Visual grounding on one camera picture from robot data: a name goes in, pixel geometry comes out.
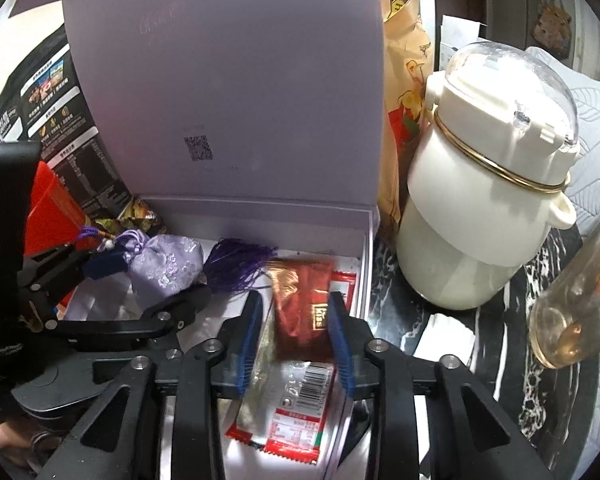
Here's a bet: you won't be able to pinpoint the lavender gift box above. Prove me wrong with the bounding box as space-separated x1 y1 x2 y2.
10 0 387 480

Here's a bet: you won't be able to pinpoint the white ceramic jar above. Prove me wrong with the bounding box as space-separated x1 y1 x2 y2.
394 42 582 312

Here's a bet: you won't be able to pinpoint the black snack bag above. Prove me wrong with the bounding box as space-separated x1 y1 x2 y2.
0 24 132 217

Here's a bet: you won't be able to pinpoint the red bottle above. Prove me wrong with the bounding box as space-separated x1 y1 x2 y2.
23 160 94 257

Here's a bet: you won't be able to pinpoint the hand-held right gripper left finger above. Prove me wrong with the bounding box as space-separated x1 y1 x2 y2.
40 290 265 480

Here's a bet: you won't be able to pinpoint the purple tasselled sachet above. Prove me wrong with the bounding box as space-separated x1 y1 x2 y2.
79 227 277 309

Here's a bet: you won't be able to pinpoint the dark red foil packet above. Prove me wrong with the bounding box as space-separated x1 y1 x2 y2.
267 257 339 362

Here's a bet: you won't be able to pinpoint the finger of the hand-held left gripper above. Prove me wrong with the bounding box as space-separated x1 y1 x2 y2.
22 244 127 307
46 284 214 340

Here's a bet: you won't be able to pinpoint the clear glass cup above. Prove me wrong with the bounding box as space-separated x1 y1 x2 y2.
529 209 600 369

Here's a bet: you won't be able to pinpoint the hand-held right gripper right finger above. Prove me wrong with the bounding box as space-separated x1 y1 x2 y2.
327 290 556 480

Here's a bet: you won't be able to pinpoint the yellow snack bag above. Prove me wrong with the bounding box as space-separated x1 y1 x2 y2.
377 0 437 232

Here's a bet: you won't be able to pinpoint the patterned tote bag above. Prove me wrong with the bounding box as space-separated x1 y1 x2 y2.
532 3 574 59

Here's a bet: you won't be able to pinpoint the white tissue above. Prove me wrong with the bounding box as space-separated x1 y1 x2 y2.
414 312 477 362

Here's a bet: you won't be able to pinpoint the white boxes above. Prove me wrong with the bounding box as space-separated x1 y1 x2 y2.
439 14 487 75

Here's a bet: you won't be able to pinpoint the red white snack packet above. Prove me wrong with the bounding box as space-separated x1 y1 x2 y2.
225 359 339 467

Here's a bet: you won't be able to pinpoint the brown leaf-wrapped packet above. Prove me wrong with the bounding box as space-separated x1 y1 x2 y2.
92 195 169 237

